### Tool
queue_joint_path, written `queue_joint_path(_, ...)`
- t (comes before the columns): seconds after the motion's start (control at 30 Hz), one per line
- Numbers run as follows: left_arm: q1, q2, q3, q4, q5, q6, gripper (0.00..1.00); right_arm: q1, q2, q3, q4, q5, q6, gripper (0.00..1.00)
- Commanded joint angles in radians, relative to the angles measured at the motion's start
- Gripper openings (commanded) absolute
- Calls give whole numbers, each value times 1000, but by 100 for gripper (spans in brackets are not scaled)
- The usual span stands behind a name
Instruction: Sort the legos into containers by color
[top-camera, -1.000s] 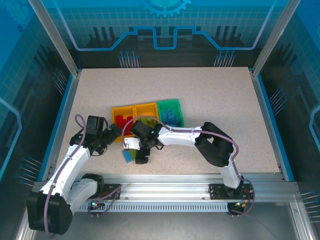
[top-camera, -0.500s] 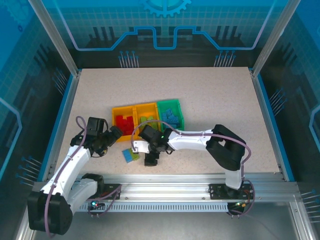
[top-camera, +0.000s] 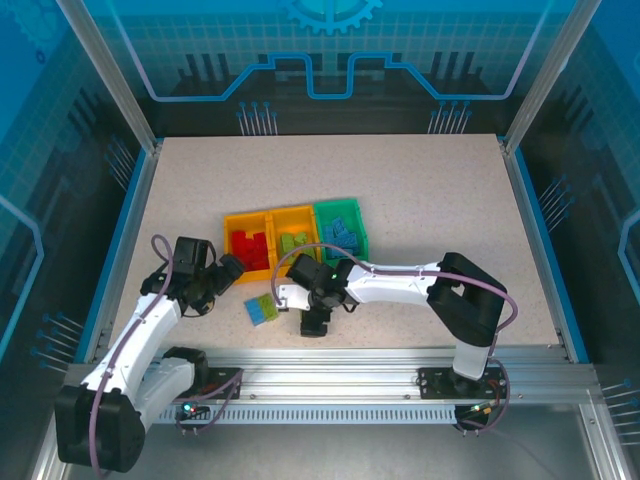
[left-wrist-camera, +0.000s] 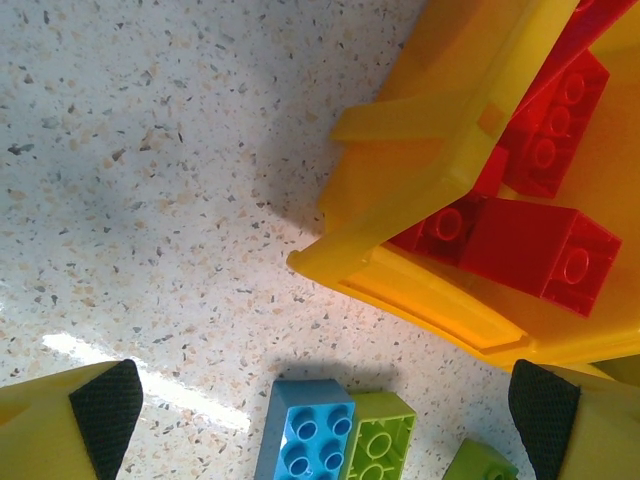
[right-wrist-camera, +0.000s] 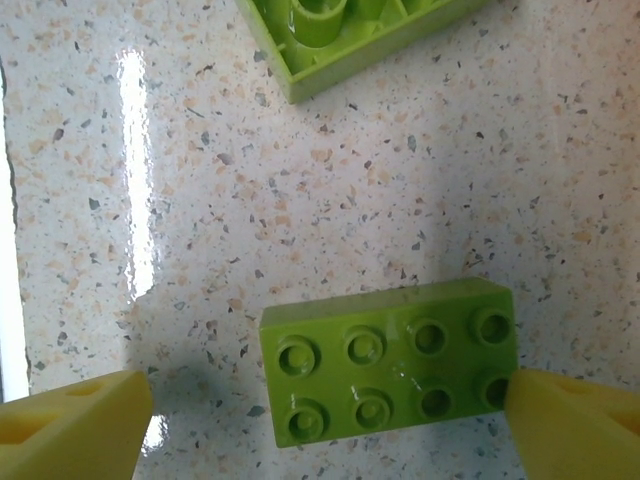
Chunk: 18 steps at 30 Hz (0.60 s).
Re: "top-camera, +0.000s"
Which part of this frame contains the red two-by-four lego brick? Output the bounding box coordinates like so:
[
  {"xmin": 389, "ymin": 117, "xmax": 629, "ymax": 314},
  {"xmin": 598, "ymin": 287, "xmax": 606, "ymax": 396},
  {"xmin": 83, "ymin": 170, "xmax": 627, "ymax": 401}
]
[{"xmin": 243, "ymin": 231, "xmax": 270, "ymax": 261}]

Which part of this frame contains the yellow plastic bin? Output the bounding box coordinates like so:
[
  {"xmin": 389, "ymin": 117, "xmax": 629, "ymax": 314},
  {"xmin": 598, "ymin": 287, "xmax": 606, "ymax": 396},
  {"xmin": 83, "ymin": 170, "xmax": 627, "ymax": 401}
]
[
  {"xmin": 267, "ymin": 204, "xmax": 326, "ymax": 266},
  {"xmin": 223, "ymin": 211, "xmax": 279, "ymax": 286}
]

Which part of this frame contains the green plastic bin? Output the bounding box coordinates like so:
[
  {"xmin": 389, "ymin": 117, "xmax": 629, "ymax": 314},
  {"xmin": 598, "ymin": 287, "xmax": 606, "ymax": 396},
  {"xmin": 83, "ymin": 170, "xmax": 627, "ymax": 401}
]
[{"xmin": 313, "ymin": 197, "xmax": 372, "ymax": 269}]

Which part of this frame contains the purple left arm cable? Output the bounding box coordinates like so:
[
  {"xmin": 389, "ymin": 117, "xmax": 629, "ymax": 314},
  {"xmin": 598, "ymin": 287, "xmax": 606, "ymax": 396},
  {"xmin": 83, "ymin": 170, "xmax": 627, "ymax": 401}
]
[{"xmin": 89, "ymin": 233, "xmax": 176, "ymax": 476}]

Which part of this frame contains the aluminium mounting rail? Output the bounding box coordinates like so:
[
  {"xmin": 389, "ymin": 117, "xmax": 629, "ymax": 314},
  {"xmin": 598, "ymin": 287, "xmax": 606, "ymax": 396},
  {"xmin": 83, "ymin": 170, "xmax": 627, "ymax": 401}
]
[{"xmin": 64, "ymin": 344, "xmax": 601, "ymax": 407}]

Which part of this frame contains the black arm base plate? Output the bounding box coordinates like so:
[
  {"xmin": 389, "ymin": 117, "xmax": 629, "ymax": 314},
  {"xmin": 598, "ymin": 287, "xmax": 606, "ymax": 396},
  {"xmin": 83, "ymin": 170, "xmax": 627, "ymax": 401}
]
[
  {"xmin": 197, "ymin": 367, "xmax": 245, "ymax": 402},
  {"xmin": 418, "ymin": 366, "xmax": 509, "ymax": 401}
]

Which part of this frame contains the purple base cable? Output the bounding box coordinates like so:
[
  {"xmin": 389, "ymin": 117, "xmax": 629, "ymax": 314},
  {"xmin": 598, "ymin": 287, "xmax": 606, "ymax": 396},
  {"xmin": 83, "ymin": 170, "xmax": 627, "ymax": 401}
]
[
  {"xmin": 174, "ymin": 369, "xmax": 246, "ymax": 436},
  {"xmin": 457, "ymin": 349, "xmax": 512, "ymax": 437}
]

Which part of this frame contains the perforated cable tray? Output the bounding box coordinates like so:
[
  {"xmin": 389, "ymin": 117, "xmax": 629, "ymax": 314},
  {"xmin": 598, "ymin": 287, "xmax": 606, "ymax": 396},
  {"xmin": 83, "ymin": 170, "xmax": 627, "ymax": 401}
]
[{"xmin": 149, "ymin": 403, "xmax": 471, "ymax": 426}]

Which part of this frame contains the aluminium frame post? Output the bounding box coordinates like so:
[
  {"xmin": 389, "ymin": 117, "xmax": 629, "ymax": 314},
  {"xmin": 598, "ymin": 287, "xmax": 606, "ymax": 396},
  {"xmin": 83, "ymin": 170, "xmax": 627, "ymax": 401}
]
[
  {"xmin": 54, "ymin": 0, "xmax": 164, "ymax": 151},
  {"xmin": 502, "ymin": 0, "xmax": 604, "ymax": 151}
]

